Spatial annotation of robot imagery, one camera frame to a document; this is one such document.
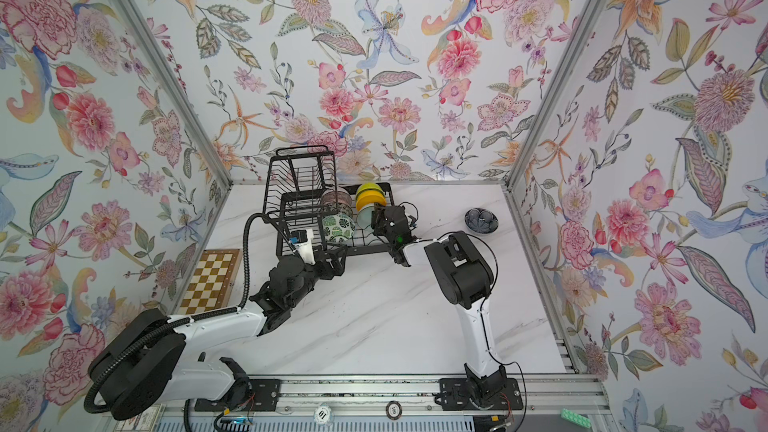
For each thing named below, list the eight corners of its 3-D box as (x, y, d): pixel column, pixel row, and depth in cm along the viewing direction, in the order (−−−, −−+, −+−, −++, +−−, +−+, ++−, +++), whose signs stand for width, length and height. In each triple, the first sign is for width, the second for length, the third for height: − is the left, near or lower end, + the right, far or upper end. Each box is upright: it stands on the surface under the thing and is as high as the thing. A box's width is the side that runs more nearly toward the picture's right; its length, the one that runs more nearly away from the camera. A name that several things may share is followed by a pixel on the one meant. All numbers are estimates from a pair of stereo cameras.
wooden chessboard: (183, 314, 89) (177, 309, 87) (210, 253, 103) (205, 248, 100) (224, 314, 89) (219, 310, 87) (245, 254, 103) (241, 248, 100)
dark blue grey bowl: (466, 236, 107) (469, 227, 103) (462, 217, 113) (465, 208, 109) (495, 236, 107) (500, 228, 103) (490, 217, 113) (494, 208, 109)
